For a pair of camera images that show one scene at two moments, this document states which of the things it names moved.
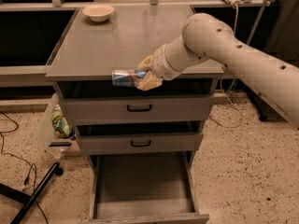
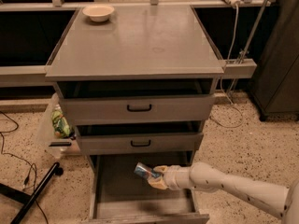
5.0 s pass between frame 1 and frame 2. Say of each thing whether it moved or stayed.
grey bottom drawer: stayed
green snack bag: stayed
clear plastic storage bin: stayed
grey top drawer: stayed
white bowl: stayed
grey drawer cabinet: stayed
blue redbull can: moved
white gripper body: moved
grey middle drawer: stayed
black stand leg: stayed
